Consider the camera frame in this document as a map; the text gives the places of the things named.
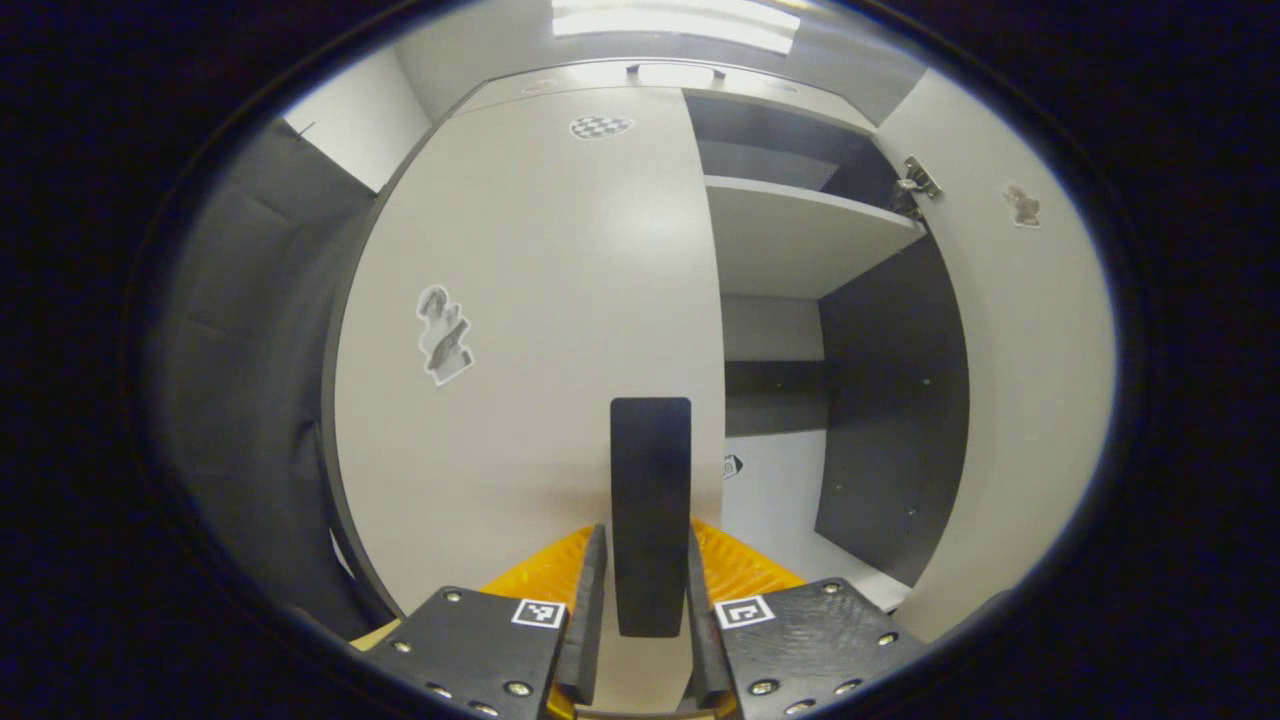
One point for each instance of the black backdrop cloth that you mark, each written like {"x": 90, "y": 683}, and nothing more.
{"x": 250, "y": 400}

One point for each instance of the grey double-door shoe cabinet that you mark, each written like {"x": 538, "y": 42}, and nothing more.
{"x": 890, "y": 400}

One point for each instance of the metal door hinge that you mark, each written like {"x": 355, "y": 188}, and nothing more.
{"x": 918, "y": 178}

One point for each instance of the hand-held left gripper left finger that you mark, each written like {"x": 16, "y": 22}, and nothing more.
{"x": 585, "y": 640}

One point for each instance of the grey cabinet door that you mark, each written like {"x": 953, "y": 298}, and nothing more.
{"x": 1030, "y": 400}
{"x": 520, "y": 300}

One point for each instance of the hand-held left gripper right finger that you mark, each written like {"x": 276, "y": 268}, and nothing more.
{"x": 705, "y": 650}

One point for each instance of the large ceiling light panel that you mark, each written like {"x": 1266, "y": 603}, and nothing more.
{"x": 680, "y": 25}

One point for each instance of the grey cabinet shelf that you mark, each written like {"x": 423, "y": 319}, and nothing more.
{"x": 790, "y": 240}

